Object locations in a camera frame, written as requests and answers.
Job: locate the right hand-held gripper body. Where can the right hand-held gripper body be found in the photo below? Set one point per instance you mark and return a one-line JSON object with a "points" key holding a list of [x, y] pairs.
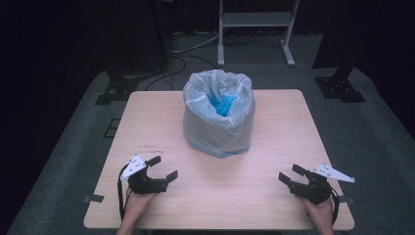
{"points": [[314, 191]]}

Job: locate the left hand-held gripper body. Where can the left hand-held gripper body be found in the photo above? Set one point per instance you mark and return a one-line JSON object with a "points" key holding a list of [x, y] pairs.
{"points": [[147, 185]]}

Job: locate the bin with clear bag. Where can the bin with clear bag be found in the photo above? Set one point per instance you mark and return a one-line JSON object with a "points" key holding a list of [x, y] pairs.
{"points": [[212, 130]]}

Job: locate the person's left hand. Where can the person's left hand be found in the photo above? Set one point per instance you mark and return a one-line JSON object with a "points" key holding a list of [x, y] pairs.
{"points": [[138, 203]]}

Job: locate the person's right hand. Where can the person's right hand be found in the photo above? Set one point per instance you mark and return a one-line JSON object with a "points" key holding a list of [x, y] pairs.
{"points": [[321, 212]]}

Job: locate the dark tape strip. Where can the dark tape strip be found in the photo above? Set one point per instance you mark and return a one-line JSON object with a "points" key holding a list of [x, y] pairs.
{"points": [[345, 199], [94, 198]]}

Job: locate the black tape floor marking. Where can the black tape floor marking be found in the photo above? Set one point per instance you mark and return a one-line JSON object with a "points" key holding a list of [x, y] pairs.
{"points": [[112, 128]]}

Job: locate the blue trash bin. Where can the blue trash bin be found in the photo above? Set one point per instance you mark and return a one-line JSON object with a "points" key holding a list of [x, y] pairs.
{"points": [[225, 152]]}

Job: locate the black stand base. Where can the black stand base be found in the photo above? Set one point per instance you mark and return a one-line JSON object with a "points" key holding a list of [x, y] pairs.
{"points": [[339, 86], [117, 89]]}

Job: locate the crumpled blue plastic bag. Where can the crumpled blue plastic bag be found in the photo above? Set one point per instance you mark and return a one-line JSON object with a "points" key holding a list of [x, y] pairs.
{"points": [[222, 104]]}

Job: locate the white metal stand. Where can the white metal stand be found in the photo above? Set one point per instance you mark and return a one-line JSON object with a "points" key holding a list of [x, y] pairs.
{"points": [[257, 19]]}

